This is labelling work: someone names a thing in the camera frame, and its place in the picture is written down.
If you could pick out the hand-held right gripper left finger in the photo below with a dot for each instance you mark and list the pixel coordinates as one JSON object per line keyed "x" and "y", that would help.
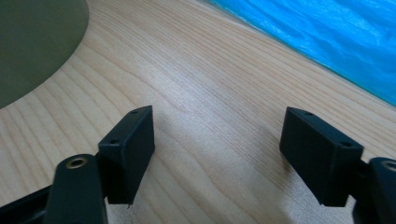
{"x": 127, "y": 155}

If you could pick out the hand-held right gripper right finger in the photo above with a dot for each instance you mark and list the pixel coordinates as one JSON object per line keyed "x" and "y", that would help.
{"x": 320, "y": 161}

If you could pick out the green ribbed trash bin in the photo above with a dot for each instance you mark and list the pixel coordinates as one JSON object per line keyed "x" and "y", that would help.
{"x": 34, "y": 43}

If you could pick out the blue plastic trash bag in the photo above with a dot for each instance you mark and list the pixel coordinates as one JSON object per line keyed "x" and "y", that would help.
{"x": 317, "y": 34}

